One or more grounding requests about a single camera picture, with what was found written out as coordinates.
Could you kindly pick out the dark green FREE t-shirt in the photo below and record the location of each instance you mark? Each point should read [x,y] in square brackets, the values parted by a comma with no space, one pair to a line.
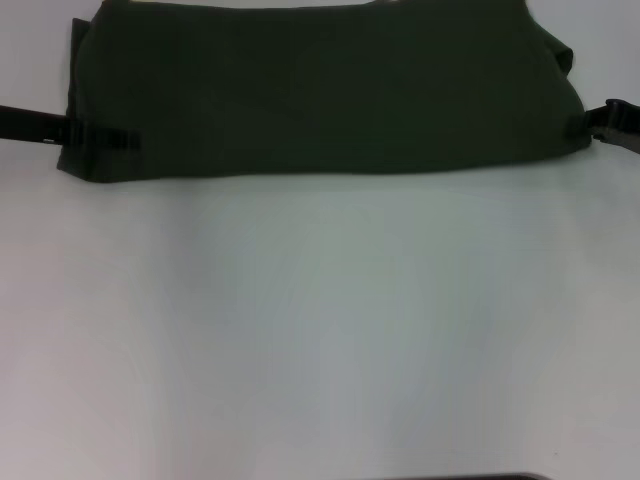
[325,90]

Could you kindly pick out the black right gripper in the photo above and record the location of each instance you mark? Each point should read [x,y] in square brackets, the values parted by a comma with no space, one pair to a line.
[622,132]

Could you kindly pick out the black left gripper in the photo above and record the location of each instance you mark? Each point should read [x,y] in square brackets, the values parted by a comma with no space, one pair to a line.
[30,125]

